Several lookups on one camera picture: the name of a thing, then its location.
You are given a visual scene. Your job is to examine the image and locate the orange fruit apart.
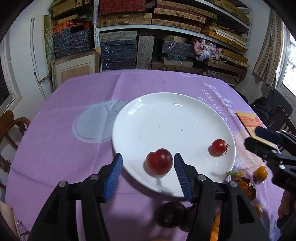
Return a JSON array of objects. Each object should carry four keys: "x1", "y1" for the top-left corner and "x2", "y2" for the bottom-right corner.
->
[{"x1": 253, "y1": 165, "x2": 268, "y2": 183}]

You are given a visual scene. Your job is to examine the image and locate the orange mandarin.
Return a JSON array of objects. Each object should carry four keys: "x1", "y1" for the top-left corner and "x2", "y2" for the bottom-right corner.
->
[{"x1": 210, "y1": 212, "x2": 220, "y2": 241}]

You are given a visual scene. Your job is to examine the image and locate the leafy mandarin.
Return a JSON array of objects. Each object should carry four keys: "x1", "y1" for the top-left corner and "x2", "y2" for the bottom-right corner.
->
[{"x1": 226, "y1": 170, "x2": 256, "y2": 201}]

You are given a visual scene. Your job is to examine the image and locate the yellow-orange round fruit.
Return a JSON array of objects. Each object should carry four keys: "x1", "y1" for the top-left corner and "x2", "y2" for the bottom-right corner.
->
[{"x1": 253, "y1": 204, "x2": 263, "y2": 218}]

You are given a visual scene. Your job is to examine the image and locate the red cherry tomato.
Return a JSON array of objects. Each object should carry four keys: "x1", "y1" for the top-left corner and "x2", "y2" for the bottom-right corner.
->
[{"x1": 211, "y1": 139, "x2": 229, "y2": 155}]

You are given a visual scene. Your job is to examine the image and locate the dark passion fruit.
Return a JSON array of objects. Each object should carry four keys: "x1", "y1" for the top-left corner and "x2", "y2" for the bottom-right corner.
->
[{"x1": 154, "y1": 201, "x2": 195, "y2": 232}]

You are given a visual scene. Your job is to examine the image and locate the person's right hand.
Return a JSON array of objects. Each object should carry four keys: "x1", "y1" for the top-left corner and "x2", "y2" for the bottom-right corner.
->
[{"x1": 278, "y1": 191, "x2": 292, "y2": 218}]

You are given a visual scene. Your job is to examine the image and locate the dark wooden chair right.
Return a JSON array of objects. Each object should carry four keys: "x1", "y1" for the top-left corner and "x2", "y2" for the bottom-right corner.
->
[{"x1": 265, "y1": 105, "x2": 296, "y2": 153}]

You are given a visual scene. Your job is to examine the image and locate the orange paper notebook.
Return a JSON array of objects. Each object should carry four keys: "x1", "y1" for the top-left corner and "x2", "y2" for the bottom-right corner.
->
[{"x1": 236, "y1": 111, "x2": 276, "y2": 148}]

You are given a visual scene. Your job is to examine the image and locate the purple tablecloth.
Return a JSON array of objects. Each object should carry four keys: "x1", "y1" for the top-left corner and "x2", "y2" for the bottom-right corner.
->
[{"x1": 6, "y1": 70, "x2": 283, "y2": 240}]

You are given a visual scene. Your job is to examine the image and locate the white oval plate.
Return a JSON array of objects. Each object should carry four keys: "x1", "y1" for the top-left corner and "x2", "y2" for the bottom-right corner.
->
[{"x1": 112, "y1": 92, "x2": 236, "y2": 198}]

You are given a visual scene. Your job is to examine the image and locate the pink cloth bundle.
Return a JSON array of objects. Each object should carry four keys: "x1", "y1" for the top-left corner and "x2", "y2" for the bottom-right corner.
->
[{"x1": 192, "y1": 39, "x2": 223, "y2": 62}]

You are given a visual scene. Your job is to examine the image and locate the wooden chair left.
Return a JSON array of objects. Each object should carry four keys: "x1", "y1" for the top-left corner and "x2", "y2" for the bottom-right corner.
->
[{"x1": 1, "y1": 110, "x2": 31, "y2": 150}]

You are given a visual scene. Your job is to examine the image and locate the metal storage shelf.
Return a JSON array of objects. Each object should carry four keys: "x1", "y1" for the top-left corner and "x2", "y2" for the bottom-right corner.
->
[{"x1": 93, "y1": 1, "x2": 251, "y2": 78}]

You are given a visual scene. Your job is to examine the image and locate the framed picture cardboard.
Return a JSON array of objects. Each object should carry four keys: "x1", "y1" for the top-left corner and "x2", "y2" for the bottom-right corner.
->
[{"x1": 52, "y1": 47, "x2": 101, "y2": 91}]

